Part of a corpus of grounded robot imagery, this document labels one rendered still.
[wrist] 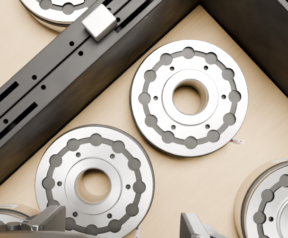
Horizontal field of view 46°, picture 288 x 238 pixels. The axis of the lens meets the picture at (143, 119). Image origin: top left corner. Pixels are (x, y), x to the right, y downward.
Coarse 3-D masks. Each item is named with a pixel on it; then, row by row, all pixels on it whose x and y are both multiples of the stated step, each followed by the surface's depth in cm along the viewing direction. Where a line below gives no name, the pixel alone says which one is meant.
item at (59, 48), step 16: (96, 0) 22; (128, 0) 22; (80, 16) 22; (64, 32) 22; (80, 32) 22; (48, 48) 22; (64, 48) 22; (32, 64) 22; (48, 64) 22; (16, 80) 22; (32, 80) 22; (0, 96) 23; (16, 96) 22; (0, 112) 22
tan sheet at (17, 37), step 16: (0, 0) 33; (16, 0) 33; (0, 16) 33; (16, 16) 33; (32, 16) 32; (0, 32) 32; (16, 32) 32; (32, 32) 32; (48, 32) 32; (0, 48) 32; (16, 48) 32; (32, 48) 32; (0, 64) 32; (16, 64) 32; (0, 80) 32
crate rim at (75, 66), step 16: (144, 0) 22; (160, 0) 22; (272, 0) 23; (128, 16) 22; (144, 16) 22; (112, 32) 22; (128, 32) 22; (80, 48) 22; (96, 48) 22; (112, 48) 23; (64, 64) 22; (80, 64) 22; (48, 80) 22; (64, 80) 22; (32, 96) 22; (48, 96) 22; (16, 112) 22; (32, 112) 22; (0, 128) 22; (16, 128) 22; (0, 144) 22
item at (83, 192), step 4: (84, 172) 31; (80, 176) 30; (80, 180) 30; (80, 184) 30; (80, 188) 30; (84, 188) 31; (80, 192) 29; (84, 192) 31; (88, 192) 32; (108, 192) 31; (84, 196) 30; (88, 196) 30; (92, 196) 31; (96, 196) 31; (100, 196) 31; (104, 196) 30; (88, 200) 29; (92, 200) 30; (96, 200) 30; (100, 200) 29
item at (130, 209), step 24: (72, 144) 29; (96, 144) 29; (120, 144) 29; (48, 168) 29; (120, 168) 29; (144, 168) 29; (48, 192) 29; (144, 192) 29; (72, 216) 29; (96, 216) 29; (120, 216) 29; (144, 216) 29
